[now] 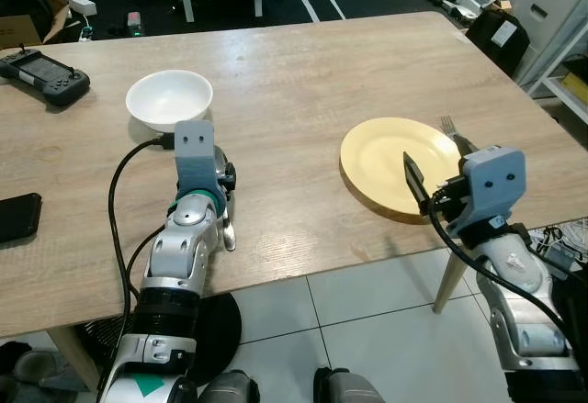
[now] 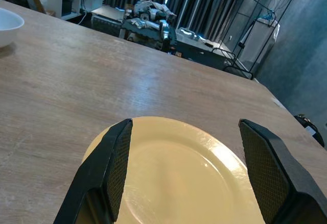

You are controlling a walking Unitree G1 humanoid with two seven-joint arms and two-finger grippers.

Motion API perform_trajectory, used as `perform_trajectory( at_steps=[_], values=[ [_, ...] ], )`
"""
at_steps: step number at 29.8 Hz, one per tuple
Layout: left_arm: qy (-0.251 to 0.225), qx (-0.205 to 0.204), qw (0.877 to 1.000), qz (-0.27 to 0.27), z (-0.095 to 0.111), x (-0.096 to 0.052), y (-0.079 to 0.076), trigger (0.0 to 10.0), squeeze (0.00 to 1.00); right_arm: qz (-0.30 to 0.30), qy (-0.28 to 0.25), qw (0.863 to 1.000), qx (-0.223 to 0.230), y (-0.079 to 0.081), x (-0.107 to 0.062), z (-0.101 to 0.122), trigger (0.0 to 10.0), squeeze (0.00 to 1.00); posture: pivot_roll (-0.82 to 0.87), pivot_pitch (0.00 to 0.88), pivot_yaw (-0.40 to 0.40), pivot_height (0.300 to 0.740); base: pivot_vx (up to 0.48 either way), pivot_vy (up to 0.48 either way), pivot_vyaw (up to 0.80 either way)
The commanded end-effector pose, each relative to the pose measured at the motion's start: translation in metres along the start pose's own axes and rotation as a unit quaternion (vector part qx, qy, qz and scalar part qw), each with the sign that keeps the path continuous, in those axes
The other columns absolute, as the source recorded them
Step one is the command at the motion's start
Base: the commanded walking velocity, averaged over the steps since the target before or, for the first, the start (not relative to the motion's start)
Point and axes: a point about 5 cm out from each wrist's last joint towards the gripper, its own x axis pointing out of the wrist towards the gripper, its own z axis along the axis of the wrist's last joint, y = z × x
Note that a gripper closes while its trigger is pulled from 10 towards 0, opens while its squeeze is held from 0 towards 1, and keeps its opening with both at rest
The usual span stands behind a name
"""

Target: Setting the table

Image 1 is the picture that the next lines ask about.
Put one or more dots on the black bag with white label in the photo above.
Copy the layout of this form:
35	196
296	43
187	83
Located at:
491	45

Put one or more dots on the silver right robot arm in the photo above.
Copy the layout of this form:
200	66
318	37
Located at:
516	279

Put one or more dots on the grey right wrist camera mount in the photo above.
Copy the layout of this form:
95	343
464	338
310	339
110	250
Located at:
494	183

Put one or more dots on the yellow round plate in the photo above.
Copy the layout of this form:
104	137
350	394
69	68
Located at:
377	160

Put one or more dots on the right robot leg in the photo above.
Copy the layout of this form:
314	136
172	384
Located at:
349	387

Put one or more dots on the silver metal spoon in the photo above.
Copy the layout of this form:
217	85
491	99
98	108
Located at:
228	236

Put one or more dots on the white ceramic bowl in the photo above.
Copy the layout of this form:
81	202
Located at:
170	95

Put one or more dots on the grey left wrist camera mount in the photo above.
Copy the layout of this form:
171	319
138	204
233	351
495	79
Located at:
196	160

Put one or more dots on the small device with green light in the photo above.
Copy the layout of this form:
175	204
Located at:
134	23

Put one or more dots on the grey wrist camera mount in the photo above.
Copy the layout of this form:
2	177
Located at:
196	160
494	183

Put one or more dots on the black smartphone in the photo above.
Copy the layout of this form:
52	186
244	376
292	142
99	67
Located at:
18	217

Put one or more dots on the silver metal fork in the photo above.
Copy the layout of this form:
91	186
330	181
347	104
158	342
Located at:
447	126

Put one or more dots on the white metal shelf rack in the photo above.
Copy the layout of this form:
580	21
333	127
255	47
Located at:
562	86

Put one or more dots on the black handheld controller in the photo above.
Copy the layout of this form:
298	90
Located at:
41	74

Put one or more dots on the black round floor base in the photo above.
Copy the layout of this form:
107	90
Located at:
220	334

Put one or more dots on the white power adapter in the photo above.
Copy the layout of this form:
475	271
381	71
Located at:
83	6

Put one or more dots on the white drawer cabinet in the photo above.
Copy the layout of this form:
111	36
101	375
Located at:
551	4

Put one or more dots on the wooden table leg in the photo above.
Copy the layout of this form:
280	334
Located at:
448	279

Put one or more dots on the brown cardboard box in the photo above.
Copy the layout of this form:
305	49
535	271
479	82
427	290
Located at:
28	4

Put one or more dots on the left robot leg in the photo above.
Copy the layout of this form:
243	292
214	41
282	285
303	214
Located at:
230	387

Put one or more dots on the robot leg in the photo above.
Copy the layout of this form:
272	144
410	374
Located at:
230	387
349	387

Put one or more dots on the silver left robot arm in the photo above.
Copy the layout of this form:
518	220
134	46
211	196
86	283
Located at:
179	251

